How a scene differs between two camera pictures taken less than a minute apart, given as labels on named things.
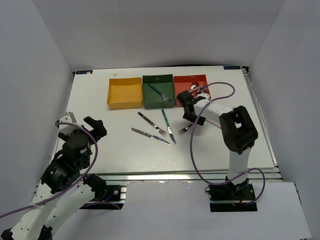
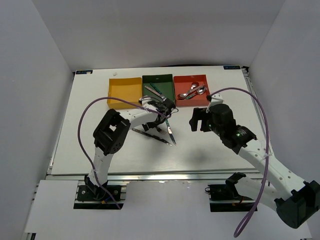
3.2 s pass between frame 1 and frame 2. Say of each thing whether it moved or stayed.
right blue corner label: stayed
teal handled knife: stayed
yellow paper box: stayed
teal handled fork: stayed
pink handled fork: moved
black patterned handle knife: stayed
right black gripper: moved
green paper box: stayed
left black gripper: moved
